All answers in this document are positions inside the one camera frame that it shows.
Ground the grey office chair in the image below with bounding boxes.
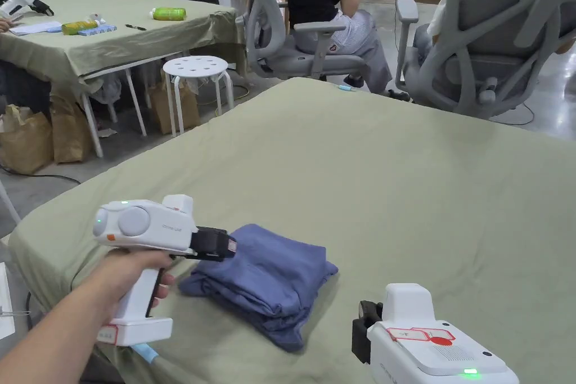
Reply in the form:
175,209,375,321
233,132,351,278
395,0,576,123
229,0,366,80

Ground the table with green sheet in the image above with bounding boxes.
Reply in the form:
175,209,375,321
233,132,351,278
0,0,247,159

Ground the white round stool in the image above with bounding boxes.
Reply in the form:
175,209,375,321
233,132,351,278
162,55,235,137

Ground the person's left hand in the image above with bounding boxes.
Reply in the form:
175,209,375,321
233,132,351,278
89,249,178,326

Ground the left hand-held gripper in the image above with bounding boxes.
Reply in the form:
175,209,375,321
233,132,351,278
92,194,238,348

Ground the person's left forearm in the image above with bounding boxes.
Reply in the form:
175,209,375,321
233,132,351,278
0,273,113,384

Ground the brown paper bag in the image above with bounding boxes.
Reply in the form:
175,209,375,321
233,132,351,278
49,95,96,165
0,104,55,175
148,70,201,135

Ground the light blue cloth strip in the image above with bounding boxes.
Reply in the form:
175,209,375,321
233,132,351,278
130,342,159,365

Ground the bed with pale green sheet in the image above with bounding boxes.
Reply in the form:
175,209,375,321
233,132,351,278
8,77,576,384

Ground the dark blue garment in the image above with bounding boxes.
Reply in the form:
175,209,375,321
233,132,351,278
178,223,339,354

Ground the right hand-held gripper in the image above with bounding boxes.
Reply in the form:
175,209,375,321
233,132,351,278
352,283,521,384

